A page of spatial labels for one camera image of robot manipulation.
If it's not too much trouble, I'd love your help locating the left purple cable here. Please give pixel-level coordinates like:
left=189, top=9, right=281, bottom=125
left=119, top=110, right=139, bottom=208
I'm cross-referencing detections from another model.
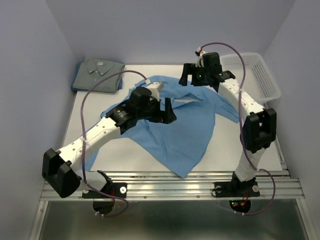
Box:
left=80, top=70, right=130, bottom=218

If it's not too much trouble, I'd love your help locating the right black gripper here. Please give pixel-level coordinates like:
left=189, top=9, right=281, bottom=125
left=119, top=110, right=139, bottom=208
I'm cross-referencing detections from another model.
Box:
left=177, top=64, right=210, bottom=87

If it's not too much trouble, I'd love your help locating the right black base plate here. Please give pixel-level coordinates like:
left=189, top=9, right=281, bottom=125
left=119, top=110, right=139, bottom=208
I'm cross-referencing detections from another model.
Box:
left=211, top=181, right=261, bottom=199

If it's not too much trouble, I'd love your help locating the folded grey shirt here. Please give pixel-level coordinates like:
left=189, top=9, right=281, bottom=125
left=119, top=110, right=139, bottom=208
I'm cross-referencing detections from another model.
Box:
left=71, top=56, right=126, bottom=94

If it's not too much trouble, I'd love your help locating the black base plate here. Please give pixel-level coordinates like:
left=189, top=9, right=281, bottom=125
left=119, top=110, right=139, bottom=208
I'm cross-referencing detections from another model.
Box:
left=211, top=181, right=261, bottom=199
left=82, top=182, right=128, bottom=199

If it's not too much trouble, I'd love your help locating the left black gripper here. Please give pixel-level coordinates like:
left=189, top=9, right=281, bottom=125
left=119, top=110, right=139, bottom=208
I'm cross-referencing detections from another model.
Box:
left=137, top=96, right=176, bottom=125

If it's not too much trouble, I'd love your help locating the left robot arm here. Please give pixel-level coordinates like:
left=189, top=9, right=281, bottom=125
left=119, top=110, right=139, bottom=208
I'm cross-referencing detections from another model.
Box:
left=41, top=82, right=177, bottom=198

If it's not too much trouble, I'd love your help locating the white plastic basket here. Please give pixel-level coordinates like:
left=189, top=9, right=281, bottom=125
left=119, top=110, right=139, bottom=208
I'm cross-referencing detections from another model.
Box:
left=220, top=52, right=281, bottom=104

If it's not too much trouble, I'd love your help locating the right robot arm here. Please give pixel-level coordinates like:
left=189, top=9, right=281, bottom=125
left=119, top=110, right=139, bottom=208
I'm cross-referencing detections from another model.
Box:
left=179, top=48, right=277, bottom=198

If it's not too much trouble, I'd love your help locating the aluminium rail frame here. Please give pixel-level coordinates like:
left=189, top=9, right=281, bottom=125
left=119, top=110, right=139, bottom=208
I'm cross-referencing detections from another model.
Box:
left=30, top=144, right=317, bottom=240

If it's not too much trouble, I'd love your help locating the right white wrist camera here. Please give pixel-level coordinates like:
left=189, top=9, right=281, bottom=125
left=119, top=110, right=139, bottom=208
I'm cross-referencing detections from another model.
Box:
left=195, top=48, right=207, bottom=68

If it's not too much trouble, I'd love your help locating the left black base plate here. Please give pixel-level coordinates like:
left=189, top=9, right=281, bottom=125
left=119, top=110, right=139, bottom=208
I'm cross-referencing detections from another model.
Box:
left=82, top=182, right=128, bottom=199

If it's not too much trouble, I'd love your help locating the light blue long sleeve shirt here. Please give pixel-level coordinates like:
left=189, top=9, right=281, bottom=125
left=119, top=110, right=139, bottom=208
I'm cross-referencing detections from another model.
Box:
left=85, top=75, right=239, bottom=178

